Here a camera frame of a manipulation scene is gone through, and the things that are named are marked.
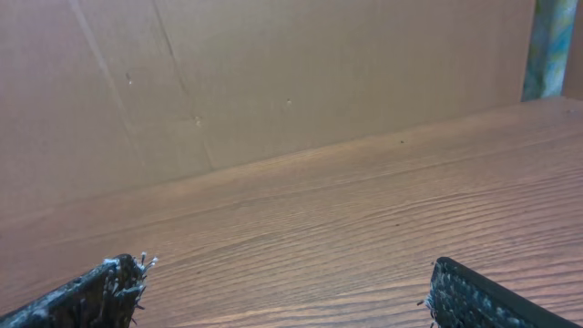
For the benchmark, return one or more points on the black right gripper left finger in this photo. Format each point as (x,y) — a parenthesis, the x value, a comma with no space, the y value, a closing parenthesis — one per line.
(106,296)

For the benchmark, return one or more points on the brown cardboard back panel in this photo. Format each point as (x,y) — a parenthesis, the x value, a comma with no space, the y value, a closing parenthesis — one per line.
(98,96)

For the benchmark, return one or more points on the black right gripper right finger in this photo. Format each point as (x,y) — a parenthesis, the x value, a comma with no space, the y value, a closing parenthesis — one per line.
(462,298)

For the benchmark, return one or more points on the blue-green patterned strip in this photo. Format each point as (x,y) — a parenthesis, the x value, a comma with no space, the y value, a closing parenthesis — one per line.
(549,43)

